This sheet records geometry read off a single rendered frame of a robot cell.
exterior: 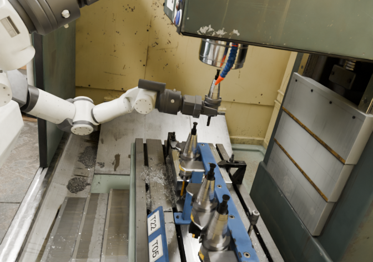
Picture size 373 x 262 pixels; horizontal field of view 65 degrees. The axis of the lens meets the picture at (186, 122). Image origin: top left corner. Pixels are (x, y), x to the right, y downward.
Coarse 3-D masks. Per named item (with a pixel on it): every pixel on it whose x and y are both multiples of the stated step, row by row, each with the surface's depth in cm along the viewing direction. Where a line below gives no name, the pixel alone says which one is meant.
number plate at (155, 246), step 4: (160, 236) 94; (156, 240) 94; (160, 240) 92; (152, 244) 94; (156, 244) 93; (160, 244) 91; (152, 248) 93; (156, 248) 91; (160, 248) 90; (152, 252) 91; (156, 252) 90; (160, 252) 89; (152, 256) 90; (156, 256) 89; (160, 256) 88; (152, 260) 89
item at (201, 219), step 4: (196, 212) 69; (200, 212) 69; (212, 212) 70; (196, 216) 67; (200, 216) 68; (204, 216) 68; (208, 216) 68; (212, 216) 68; (196, 220) 66; (200, 220) 66; (204, 220) 67; (208, 220) 67; (196, 224) 66; (200, 224) 65; (204, 224) 66; (208, 224) 66; (200, 228) 65
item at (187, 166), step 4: (184, 160) 88; (188, 160) 89; (180, 164) 86; (184, 164) 86; (188, 164) 87; (192, 164) 87; (196, 164) 87; (200, 164) 88; (184, 168) 85; (188, 168) 85; (192, 168) 85; (196, 168) 85; (200, 168) 86; (204, 168) 86; (204, 172) 85
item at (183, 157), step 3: (180, 150) 91; (180, 153) 91; (183, 153) 90; (180, 156) 90; (183, 156) 89; (186, 156) 89; (195, 156) 90; (198, 156) 90; (180, 159) 90; (183, 159) 90; (186, 159) 89; (189, 159) 89; (192, 159) 89; (195, 159) 89; (198, 159) 92
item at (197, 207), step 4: (192, 196) 72; (192, 200) 72; (192, 204) 73; (196, 204) 70; (216, 204) 71; (196, 208) 70; (200, 208) 69; (204, 208) 69; (208, 208) 69; (212, 208) 69; (204, 212) 69; (208, 212) 69
